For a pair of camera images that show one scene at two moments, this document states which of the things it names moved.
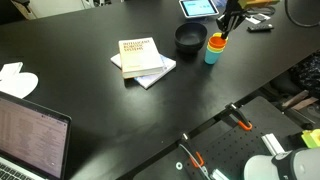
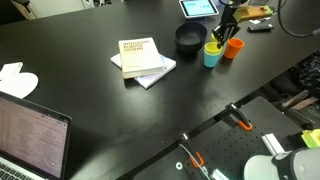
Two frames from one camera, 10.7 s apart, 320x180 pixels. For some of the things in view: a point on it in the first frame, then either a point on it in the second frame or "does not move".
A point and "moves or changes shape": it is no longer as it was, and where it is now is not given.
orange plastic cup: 217,42 moves or changes shape
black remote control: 261,28 does not move
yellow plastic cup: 219,34 moves or changes shape
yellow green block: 311,138 does not move
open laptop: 34,141 does not move
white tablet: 198,8 does not move
